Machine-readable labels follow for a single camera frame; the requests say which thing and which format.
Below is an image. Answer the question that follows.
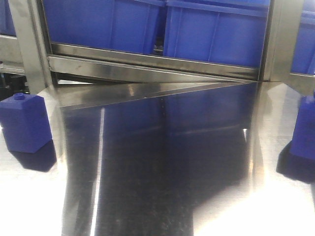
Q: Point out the blue block part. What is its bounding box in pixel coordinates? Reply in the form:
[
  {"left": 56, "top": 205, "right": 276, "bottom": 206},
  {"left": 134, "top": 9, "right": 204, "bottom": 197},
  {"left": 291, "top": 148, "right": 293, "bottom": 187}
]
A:
[
  {"left": 290, "top": 95, "right": 315, "bottom": 160},
  {"left": 0, "top": 93, "right": 52, "bottom": 153}
]

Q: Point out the blue bin upper left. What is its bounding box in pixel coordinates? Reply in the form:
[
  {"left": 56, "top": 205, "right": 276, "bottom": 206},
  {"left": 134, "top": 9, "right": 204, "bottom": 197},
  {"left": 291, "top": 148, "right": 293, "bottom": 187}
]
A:
[{"left": 43, "top": 0, "right": 165, "bottom": 54}]

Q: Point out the blue bin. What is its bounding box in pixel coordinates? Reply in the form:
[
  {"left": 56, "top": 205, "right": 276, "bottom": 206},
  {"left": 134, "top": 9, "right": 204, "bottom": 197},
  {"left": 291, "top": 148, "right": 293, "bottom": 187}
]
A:
[
  {"left": 163, "top": 0, "right": 268, "bottom": 68},
  {"left": 291, "top": 0, "right": 315, "bottom": 75},
  {"left": 0, "top": 0, "right": 16, "bottom": 36},
  {"left": 43, "top": 0, "right": 165, "bottom": 54}
]

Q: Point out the blue bin upper right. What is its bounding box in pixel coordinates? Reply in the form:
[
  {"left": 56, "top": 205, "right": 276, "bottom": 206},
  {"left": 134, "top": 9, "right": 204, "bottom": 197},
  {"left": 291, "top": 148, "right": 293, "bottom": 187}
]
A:
[{"left": 163, "top": 0, "right": 268, "bottom": 68}]

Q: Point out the blue bin far right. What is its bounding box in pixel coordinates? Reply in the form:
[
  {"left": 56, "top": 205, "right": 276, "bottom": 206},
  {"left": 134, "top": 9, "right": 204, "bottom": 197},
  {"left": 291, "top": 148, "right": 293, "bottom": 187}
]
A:
[{"left": 291, "top": 0, "right": 315, "bottom": 75}]

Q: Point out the blue bin far left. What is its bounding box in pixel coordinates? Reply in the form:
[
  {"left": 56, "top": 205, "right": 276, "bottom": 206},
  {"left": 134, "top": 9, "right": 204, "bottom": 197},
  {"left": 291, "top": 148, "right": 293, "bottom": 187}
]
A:
[{"left": 0, "top": 0, "right": 16, "bottom": 36}]

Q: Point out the stainless steel shelf frame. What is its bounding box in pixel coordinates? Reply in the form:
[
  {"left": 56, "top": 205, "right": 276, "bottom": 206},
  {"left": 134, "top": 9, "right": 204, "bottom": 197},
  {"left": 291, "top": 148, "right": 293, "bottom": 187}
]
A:
[{"left": 7, "top": 0, "right": 315, "bottom": 99}]

